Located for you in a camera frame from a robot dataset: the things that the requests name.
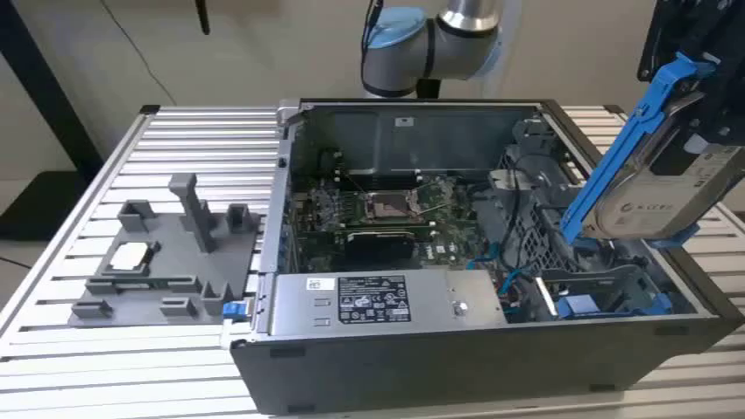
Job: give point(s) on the thin metal locking lever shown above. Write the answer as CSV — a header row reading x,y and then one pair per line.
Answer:
x,y
355,182

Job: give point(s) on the black table corner cap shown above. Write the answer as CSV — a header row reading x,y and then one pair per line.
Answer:
x,y
612,107
150,108

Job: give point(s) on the grey metal drive cage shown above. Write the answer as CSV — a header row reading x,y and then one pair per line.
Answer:
x,y
524,183

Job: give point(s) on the green motherboard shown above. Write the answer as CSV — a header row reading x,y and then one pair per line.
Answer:
x,y
453,244

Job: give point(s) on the black graphics card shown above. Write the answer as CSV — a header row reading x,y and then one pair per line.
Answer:
x,y
379,251

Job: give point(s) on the green RAM stick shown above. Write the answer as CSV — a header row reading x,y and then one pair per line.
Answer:
x,y
146,285

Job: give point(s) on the CPU socket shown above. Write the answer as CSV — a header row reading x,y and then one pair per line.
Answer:
x,y
387,206

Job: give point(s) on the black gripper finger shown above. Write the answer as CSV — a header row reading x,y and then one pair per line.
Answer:
x,y
677,157

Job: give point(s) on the hard disk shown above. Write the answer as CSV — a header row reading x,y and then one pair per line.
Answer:
x,y
640,205

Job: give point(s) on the black open PC case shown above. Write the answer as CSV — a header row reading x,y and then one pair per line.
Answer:
x,y
443,371

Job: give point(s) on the silver CPU chip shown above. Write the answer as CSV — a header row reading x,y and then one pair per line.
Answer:
x,y
132,256

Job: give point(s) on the grey parts rack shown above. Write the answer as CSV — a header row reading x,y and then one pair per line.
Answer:
x,y
175,262

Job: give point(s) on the blue disk bay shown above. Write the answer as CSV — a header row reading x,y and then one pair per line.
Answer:
x,y
576,305

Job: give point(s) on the black antenna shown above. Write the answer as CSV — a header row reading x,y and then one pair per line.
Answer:
x,y
202,17

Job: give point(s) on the silver power supply unit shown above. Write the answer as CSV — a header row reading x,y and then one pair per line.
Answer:
x,y
303,301

